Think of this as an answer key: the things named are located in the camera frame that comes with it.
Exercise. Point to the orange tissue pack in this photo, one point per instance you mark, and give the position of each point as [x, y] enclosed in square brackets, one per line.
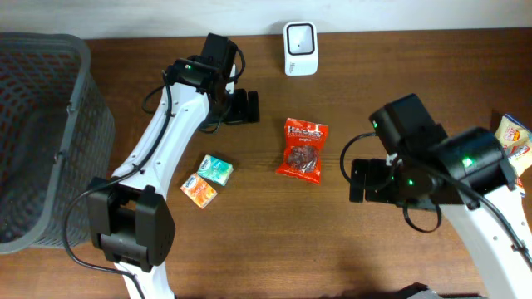
[198, 190]

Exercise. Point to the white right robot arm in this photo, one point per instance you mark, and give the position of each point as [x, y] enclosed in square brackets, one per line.
[467, 179]

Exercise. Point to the green tissue pack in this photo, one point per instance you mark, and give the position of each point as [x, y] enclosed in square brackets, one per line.
[215, 170]

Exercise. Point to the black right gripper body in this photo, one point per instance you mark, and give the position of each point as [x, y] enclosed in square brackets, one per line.
[370, 180]

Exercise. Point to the grey plastic basket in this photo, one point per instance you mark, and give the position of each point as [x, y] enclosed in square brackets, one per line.
[57, 134]

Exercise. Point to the cream snack bag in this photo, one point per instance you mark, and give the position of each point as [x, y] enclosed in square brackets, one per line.
[515, 139]

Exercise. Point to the red candy bag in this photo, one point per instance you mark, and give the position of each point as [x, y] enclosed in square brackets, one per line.
[304, 143]

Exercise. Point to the white barcode scanner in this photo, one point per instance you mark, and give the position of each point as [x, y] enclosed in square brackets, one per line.
[300, 45]

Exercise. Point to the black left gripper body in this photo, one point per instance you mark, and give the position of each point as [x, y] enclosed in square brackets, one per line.
[243, 106]

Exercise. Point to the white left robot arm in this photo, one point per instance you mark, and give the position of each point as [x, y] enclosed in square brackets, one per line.
[128, 214]

